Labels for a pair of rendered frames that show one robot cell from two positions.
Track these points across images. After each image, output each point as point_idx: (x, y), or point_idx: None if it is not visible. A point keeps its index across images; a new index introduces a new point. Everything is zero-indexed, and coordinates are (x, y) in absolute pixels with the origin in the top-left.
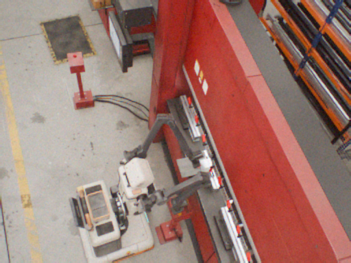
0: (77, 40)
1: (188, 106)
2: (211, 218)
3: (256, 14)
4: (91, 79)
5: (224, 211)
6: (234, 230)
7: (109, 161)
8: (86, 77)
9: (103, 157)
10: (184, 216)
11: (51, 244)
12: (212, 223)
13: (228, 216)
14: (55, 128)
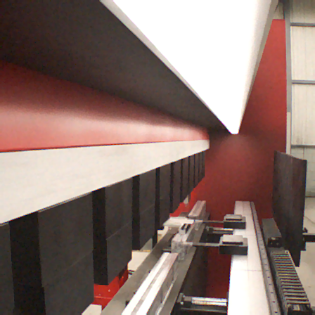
0: (145, 243)
1: (202, 204)
2: (140, 275)
3: (279, 73)
4: (136, 263)
5: (166, 255)
6: (163, 271)
7: (94, 313)
8: (131, 261)
9: (91, 308)
10: (105, 288)
11: None
12: (135, 280)
13: (169, 259)
14: None
